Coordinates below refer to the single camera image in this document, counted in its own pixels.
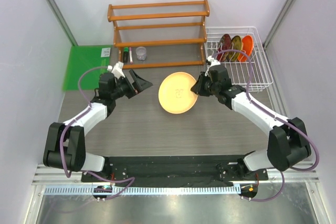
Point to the white wire dish rack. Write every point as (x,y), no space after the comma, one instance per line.
(239,71)

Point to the orange plastic plate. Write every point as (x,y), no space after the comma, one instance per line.
(248,45)

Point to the olive yellow patterned plate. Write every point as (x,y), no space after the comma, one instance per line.
(236,45)

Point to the pink white marker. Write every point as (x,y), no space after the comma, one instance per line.
(130,55)

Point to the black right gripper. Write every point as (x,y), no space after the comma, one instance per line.
(198,88)

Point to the cream yellow plate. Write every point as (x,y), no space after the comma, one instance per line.
(175,95)

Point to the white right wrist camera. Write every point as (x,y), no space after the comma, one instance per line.
(210,62)

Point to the aluminium front rail frame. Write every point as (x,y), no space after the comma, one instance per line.
(54,183)

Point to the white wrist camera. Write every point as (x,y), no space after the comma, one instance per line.
(210,62)
(116,69)

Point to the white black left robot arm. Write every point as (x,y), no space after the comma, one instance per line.
(65,144)

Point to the clear plastic cup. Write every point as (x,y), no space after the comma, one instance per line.
(141,53)

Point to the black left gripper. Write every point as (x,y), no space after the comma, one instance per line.
(138,84)

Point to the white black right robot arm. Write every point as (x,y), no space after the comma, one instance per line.
(287,138)

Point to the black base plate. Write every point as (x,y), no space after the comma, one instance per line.
(180,171)

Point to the green plastic mat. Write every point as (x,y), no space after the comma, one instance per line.
(83,58)

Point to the black green marker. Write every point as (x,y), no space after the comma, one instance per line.
(125,56)

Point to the dark red patterned plate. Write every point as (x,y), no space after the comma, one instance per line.
(225,43)

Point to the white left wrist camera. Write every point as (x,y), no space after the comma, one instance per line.
(116,69)

